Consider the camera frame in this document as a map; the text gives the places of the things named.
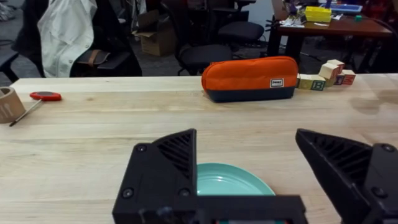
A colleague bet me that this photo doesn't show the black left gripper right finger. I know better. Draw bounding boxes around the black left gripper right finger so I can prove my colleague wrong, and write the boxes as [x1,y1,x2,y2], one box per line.
[295,128,398,224]

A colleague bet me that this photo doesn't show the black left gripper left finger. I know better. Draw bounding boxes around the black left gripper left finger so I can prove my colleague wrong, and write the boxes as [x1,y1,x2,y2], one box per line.
[112,128,198,224]

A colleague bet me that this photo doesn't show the teal plate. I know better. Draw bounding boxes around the teal plate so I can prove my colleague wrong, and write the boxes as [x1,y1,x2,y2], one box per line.
[197,162,276,197]

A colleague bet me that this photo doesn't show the heap of wooden letter blocks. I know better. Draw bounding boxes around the heap of wooden letter blocks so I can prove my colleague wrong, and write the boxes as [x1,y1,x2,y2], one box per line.
[295,58,357,91]

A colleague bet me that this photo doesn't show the orange zip pouch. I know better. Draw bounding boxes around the orange zip pouch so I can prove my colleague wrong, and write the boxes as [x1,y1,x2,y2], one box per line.
[201,56,299,103]

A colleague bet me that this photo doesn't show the cardboard box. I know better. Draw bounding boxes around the cardboard box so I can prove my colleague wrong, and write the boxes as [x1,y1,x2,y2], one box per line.
[131,9,178,57]

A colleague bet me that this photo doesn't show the dark wooden desk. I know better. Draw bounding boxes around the dark wooden desk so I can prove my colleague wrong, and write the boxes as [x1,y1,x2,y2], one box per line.
[266,14,393,68]

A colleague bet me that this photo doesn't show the black office chair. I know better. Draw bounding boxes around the black office chair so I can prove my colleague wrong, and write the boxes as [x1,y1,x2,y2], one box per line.
[161,0,265,77]

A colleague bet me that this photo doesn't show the yellow box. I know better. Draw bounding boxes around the yellow box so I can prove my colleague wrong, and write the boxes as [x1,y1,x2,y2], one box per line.
[304,6,333,23]

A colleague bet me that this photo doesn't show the brown tape roll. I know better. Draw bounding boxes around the brown tape roll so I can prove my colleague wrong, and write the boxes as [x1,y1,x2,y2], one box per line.
[0,86,26,124]

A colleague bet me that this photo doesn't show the blue tray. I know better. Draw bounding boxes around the blue tray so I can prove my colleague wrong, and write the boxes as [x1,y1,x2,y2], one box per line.
[320,2,363,14]

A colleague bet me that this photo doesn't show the red-handled screwdriver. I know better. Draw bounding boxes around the red-handled screwdriver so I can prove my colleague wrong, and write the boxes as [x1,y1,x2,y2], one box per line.
[9,91,62,128]

